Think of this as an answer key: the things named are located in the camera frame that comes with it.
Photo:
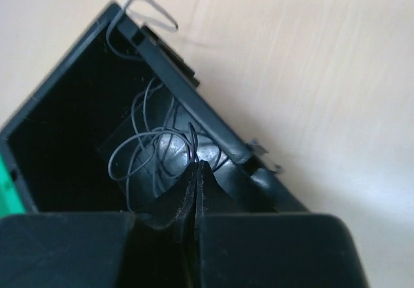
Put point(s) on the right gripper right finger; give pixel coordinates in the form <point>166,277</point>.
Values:
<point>221,256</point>

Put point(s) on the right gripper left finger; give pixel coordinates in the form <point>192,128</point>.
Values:
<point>167,252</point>

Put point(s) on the black storage bin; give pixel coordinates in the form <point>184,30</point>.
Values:
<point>74,140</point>

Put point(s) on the green storage bin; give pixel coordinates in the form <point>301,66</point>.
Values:
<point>11,202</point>

